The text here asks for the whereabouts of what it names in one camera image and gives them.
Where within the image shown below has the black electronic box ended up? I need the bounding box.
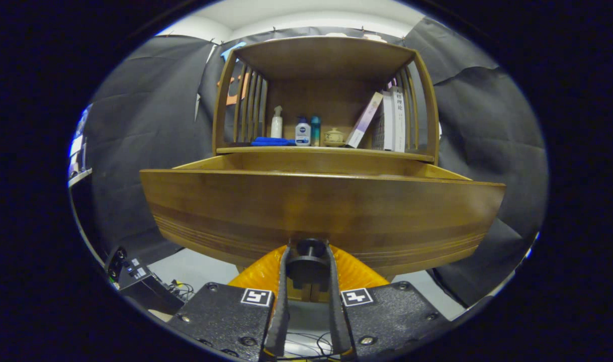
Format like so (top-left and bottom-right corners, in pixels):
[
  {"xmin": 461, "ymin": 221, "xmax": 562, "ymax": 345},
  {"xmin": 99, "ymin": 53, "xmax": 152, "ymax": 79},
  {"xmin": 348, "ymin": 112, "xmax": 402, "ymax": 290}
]
[{"xmin": 105, "ymin": 246, "xmax": 186, "ymax": 315}]

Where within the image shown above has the wooden cabinet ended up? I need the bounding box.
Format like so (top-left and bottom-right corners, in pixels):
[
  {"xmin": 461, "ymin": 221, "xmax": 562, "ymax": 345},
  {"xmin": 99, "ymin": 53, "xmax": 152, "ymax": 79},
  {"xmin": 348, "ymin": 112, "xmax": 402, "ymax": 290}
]
[{"xmin": 212, "ymin": 35, "xmax": 440, "ymax": 302}]

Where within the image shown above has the white book with printed spine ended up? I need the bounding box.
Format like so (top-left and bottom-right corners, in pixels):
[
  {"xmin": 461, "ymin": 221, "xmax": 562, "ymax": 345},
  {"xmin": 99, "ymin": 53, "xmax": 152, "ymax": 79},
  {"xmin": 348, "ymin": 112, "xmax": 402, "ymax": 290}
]
[{"xmin": 392, "ymin": 86, "xmax": 406, "ymax": 152}]

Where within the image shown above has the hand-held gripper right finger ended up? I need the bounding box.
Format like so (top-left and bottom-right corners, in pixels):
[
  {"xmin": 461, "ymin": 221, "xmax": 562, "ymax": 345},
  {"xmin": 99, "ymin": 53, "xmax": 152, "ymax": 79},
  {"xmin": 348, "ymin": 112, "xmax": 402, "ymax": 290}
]
[{"xmin": 326, "ymin": 244, "xmax": 450, "ymax": 361}]

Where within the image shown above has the blue folded cloth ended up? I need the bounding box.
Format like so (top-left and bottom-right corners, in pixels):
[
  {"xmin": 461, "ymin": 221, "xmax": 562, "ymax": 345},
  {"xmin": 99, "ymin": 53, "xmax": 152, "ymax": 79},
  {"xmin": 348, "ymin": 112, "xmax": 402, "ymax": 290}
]
[{"xmin": 251, "ymin": 137, "xmax": 297, "ymax": 147}]

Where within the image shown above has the black backdrop cloth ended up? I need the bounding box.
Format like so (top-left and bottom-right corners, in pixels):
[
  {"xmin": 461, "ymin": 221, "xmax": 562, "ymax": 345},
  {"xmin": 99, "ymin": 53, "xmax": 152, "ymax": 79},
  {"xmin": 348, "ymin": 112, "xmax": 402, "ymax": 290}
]
[{"xmin": 82, "ymin": 18, "xmax": 548, "ymax": 308}]

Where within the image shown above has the wooden drawer with black knob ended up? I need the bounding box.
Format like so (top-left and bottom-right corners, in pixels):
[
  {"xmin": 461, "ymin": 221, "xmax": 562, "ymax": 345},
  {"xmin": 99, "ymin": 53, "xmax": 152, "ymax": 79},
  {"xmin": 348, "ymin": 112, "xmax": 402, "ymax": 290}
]
[{"xmin": 139, "ymin": 151, "xmax": 506, "ymax": 291}]

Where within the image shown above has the white desk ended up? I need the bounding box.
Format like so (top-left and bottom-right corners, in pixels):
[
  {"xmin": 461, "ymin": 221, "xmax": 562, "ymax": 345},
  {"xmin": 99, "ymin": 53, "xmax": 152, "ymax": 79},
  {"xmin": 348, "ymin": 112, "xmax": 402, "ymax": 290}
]
[{"xmin": 68, "ymin": 168, "xmax": 93, "ymax": 188}]

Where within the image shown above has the white bottle with blue cap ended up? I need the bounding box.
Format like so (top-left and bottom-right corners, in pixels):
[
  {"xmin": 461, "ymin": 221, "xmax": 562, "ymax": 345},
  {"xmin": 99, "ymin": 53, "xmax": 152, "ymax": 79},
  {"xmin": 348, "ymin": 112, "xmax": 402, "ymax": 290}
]
[{"xmin": 295, "ymin": 117, "xmax": 311, "ymax": 146}]

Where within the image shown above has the purple and white book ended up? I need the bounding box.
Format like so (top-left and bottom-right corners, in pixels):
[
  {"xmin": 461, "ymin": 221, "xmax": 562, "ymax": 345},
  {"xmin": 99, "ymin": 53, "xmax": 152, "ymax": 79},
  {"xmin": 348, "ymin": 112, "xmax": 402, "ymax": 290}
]
[{"xmin": 345, "ymin": 92, "xmax": 384, "ymax": 149}]

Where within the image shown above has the tangle of black cables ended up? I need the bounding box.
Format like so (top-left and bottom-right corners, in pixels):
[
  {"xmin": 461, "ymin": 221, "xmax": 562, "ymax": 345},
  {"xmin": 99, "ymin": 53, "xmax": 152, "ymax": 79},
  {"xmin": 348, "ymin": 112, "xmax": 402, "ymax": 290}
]
[{"xmin": 284, "ymin": 329, "xmax": 337, "ymax": 360}]

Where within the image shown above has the computer monitor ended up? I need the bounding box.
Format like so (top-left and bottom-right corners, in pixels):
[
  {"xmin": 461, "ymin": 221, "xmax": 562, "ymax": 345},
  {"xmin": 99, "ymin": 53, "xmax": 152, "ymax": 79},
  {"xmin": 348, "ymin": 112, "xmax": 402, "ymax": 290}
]
[{"xmin": 69, "ymin": 108, "xmax": 92, "ymax": 174}]

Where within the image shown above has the wooden countertop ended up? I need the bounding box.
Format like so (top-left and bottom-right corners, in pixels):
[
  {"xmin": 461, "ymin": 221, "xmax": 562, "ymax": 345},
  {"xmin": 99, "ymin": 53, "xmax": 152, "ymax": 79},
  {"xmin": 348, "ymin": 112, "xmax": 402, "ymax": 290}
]
[{"xmin": 216, "ymin": 145, "xmax": 435, "ymax": 162}]

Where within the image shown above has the dark patterned book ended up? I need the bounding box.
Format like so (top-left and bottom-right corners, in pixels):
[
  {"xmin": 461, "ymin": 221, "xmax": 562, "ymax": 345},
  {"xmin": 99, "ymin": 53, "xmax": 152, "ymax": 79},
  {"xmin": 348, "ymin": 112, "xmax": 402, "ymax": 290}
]
[{"xmin": 374, "ymin": 108, "xmax": 387, "ymax": 150}]

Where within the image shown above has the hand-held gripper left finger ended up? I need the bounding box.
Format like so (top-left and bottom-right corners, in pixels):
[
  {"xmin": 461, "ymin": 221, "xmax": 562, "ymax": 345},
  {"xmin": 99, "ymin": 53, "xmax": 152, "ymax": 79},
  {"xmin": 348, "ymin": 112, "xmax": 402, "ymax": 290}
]
[{"xmin": 166, "ymin": 244, "xmax": 293, "ymax": 361}]

